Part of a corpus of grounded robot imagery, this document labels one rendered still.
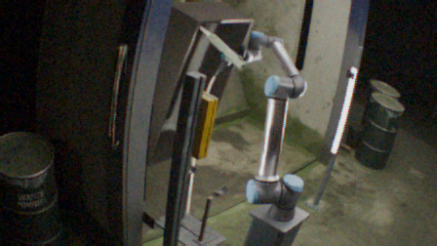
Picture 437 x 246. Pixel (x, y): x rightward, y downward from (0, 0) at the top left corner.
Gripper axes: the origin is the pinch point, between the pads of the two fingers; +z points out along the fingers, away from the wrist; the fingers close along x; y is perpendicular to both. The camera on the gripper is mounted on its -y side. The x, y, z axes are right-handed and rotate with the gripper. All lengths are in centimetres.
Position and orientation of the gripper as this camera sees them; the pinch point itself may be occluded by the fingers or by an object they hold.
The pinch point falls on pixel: (225, 57)
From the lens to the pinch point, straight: 276.3
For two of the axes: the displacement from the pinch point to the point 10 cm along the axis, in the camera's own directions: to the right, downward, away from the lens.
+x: -6.4, -7.1, 3.1
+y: -4.7, 6.7, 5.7
